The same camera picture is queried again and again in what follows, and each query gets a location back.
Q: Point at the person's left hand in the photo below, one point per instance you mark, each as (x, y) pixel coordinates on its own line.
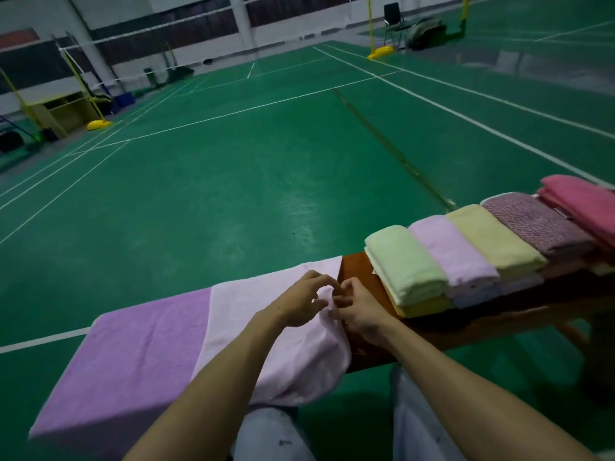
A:
(293, 302)

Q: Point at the person's right hand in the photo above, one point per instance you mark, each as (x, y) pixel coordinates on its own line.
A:
(367, 314)

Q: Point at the person's left thumb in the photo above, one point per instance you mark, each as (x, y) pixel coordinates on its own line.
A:
(319, 304)

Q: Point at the person's right thumb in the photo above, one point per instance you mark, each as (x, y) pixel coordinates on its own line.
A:
(353, 284)

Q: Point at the pale pink towel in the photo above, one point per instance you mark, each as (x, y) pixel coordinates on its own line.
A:
(288, 360)

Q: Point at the person's left forearm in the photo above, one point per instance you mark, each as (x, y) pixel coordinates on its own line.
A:
(216, 393)

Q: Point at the person's right forearm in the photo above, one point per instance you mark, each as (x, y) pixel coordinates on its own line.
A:
(461, 398)

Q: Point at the light green folded towel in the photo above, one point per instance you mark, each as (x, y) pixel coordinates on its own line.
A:
(406, 264)

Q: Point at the lilac folded towel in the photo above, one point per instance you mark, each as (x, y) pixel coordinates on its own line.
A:
(454, 249)

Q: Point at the brown wooden bench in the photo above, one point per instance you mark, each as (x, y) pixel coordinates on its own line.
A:
(480, 316)

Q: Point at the person's light grey trousers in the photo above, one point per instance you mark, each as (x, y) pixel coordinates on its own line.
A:
(418, 417)

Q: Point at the pale yellow folded towel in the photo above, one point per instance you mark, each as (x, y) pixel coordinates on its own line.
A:
(495, 237)

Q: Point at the mauve patterned folded towel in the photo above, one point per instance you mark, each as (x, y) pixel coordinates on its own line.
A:
(538, 223)

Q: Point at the purple towel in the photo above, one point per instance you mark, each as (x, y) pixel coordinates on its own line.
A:
(129, 360)

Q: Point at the bright pink folded towel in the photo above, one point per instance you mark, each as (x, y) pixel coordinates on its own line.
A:
(584, 201)

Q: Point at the grey sports bag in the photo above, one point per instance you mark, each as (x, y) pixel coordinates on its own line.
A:
(426, 32)

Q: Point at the black chair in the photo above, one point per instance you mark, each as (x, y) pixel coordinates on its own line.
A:
(395, 19)

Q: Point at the badminton net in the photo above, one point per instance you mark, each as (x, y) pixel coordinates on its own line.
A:
(192, 33)

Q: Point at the wooden cabinet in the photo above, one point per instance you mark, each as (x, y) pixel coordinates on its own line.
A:
(65, 112)

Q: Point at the yellow net post with base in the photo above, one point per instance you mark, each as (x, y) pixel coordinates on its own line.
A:
(380, 52)
(98, 124)

